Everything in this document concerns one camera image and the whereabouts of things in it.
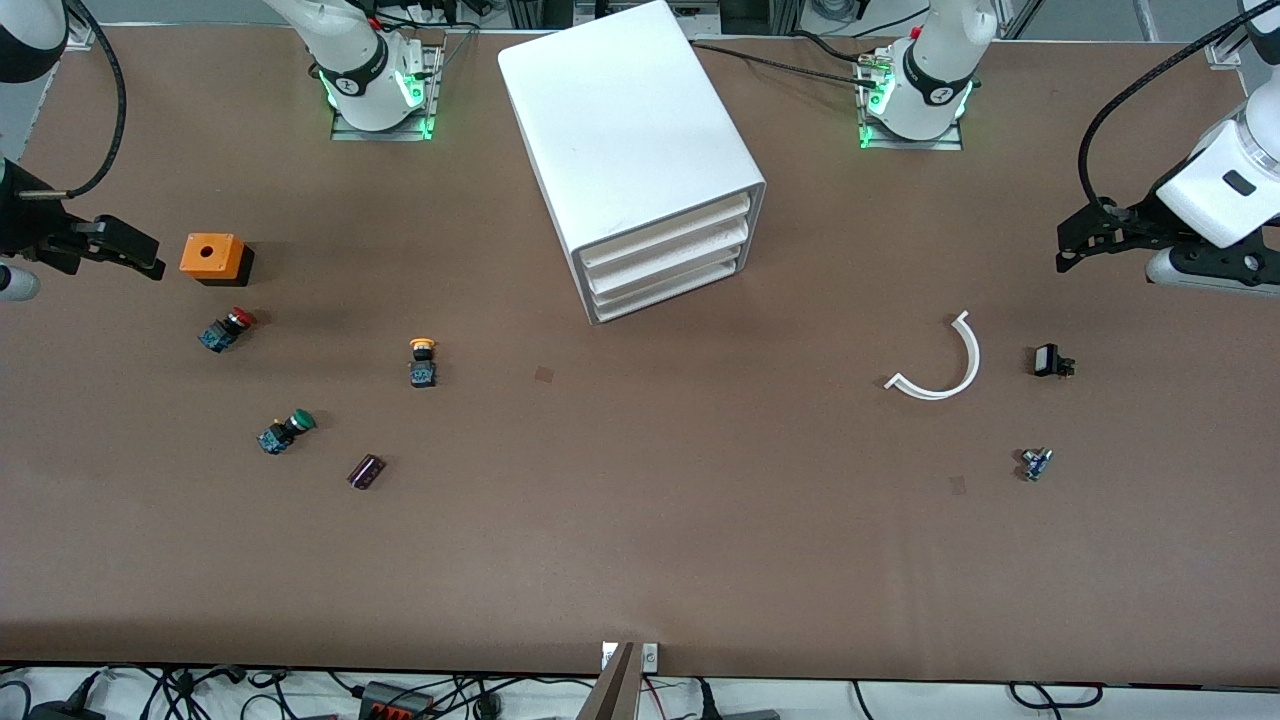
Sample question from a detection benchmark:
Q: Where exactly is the white plastic drawer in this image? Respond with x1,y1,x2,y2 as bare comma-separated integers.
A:
592,255,743,323
578,193,753,271
585,228,749,298

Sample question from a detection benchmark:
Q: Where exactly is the white drawer cabinet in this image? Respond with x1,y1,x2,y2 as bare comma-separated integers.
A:
497,0,769,326

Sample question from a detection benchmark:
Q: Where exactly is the orange box with hole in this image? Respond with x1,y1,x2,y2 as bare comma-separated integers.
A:
180,233,254,288

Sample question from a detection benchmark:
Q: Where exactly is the white curved plastic clip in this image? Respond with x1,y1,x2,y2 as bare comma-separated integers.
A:
885,311,982,401

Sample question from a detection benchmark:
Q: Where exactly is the black power strip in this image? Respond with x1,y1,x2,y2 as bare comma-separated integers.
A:
358,682,438,720

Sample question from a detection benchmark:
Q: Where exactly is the brown wooden beam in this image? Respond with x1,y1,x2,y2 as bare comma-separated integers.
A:
578,642,643,720

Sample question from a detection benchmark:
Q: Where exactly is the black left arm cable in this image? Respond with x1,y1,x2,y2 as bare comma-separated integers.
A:
1078,22,1280,211

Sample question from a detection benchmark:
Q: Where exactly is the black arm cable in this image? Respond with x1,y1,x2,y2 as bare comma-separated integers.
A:
1078,22,1280,211
15,0,128,201

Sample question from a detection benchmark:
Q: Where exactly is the red push button switch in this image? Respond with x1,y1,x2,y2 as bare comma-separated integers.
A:
198,308,256,353

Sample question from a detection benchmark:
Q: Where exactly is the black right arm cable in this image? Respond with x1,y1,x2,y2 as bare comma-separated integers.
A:
15,0,128,201

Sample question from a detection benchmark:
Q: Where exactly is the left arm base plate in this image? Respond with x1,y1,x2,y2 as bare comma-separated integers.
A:
858,55,966,152

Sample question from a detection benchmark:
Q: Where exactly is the green push button switch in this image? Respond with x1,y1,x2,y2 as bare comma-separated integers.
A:
258,409,317,456

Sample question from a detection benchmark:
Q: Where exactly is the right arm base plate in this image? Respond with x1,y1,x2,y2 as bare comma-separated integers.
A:
330,40,443,142

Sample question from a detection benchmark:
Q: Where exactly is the black table cable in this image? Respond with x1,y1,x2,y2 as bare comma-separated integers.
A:
790,28,876,63
690,40,881,89

